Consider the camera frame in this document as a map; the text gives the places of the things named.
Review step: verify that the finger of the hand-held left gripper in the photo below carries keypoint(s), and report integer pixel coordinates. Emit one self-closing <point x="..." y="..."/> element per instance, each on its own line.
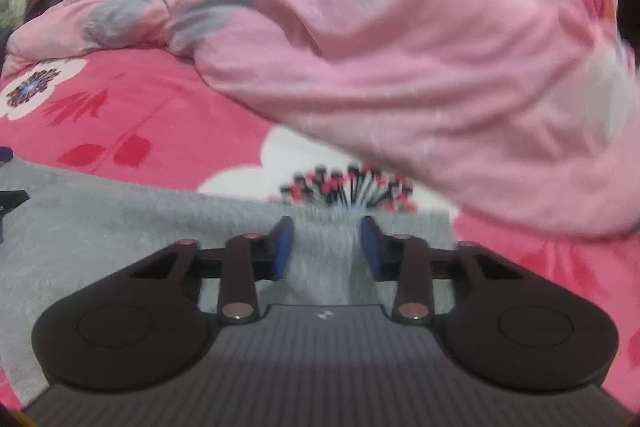
<point x="5" y="155"/>
<point x="11" y="200"/>

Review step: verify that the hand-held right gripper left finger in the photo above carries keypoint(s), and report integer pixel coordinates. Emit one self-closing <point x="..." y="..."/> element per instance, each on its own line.
<point x="282" y="248"/>

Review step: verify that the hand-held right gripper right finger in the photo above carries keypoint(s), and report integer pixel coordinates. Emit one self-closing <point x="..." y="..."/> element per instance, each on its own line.
<point x="372" y="248"/>

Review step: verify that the grey pants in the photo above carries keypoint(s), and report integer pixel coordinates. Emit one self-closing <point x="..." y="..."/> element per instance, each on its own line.
<point x="100" y="232"/>

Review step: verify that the green leaf-print pillow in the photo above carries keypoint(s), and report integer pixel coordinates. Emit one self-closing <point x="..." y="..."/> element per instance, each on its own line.
<point x="5" y="13"/>

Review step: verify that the pink floral blanket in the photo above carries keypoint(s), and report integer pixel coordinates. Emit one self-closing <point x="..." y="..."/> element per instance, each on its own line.
<point x="175" y="117"/>

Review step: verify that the pink patterned quilt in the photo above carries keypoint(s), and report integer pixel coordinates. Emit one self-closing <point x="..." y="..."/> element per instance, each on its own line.
<point x="400" y="57"/>

